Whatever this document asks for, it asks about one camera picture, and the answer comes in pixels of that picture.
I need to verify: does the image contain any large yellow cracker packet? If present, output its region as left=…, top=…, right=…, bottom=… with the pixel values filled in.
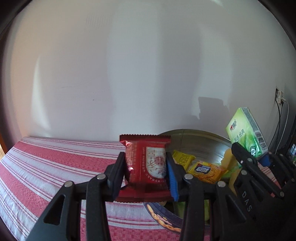
left=187, top=161, right=228, bottom=184

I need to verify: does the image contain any green tissue pack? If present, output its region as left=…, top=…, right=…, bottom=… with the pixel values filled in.
left=226, top=107, right=268, bottom=159

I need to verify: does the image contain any red snack packet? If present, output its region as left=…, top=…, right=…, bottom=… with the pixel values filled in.
left=116, top=134, right=171, bottom=203

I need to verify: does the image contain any yellow sponge upper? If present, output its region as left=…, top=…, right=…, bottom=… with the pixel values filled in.
left=221, top=148, right=239, bottom=173

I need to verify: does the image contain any red white striped cloth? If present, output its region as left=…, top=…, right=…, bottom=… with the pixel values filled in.
left=0, top=136, right=282, bottom=241

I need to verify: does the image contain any small yellow snack packet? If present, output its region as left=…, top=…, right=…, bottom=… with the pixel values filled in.
left=172, top=150, right=196, bottom=170

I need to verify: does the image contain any round metal cookie tin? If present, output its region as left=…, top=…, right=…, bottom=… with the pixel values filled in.
left=144, top=129, right=231, bottom=233

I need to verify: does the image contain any black cable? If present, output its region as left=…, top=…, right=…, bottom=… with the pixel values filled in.
left=268, top=98, right=284, bottom=153

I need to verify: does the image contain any wall power socket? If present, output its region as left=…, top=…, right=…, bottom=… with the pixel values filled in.
left=275, top=88, right=284, bottom=105

